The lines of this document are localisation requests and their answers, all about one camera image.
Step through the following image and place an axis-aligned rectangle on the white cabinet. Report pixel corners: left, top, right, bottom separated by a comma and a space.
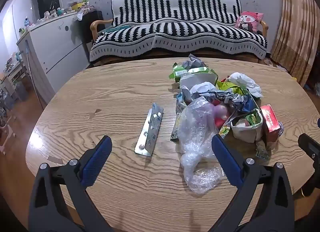
16, 11, 91, 102

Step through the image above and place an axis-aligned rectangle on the pink red round packet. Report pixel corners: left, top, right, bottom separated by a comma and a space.
212, 100, 232, 129

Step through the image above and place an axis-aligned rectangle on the cluttered white shelf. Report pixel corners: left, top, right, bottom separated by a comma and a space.
0, 52, 29, 108

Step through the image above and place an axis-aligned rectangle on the beige patterned curtain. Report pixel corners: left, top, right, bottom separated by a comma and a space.
270, 0, 320, 88

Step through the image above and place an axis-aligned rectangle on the yellow green wrapper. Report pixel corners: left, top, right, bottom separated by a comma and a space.
216, 80, 260, 110

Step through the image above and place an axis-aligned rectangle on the green snack wrapper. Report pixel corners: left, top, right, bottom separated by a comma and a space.
171, 63, 218, 83

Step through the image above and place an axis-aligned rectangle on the silver blister pack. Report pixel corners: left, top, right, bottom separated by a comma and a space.
134, 102, 164, 157

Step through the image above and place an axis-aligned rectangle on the teal packet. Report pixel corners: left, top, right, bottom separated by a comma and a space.
99, 24, 134, 34

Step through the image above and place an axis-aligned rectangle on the small patterned wrapper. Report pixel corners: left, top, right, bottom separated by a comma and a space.
255, 139, 271, 160

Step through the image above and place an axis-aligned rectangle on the grey foil bag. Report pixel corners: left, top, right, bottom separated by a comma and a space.
179, 73, 218, 90

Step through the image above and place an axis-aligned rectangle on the pink plush pillow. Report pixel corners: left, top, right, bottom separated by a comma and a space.
234, 11, 265, 33

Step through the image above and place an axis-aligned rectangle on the red cardboard box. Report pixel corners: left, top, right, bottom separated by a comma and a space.
260, 104, 282, 145

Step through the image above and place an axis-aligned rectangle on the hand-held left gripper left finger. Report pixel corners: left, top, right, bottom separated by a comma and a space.
29, 135, 112, 232

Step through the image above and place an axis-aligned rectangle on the white paper cup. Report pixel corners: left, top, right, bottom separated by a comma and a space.
230, 109, 264, 143

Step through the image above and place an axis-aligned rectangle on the black white striped sofa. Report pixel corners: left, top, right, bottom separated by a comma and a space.
89, 0, 268, 63

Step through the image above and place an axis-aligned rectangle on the clear plastic bag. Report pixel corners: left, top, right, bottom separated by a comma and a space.
179, 96, 225, 194

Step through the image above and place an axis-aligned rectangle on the white plastic stool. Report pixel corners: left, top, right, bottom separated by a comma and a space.
0, 117, 17, 156

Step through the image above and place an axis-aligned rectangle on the long blue white wrapper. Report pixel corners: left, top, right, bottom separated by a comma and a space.
171, 92, 187, 143

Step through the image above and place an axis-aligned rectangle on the white tissue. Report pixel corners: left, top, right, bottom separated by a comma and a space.
229, 72, 262, 98

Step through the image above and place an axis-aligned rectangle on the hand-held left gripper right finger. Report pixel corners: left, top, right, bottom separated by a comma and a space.
209, 134, 295, 232

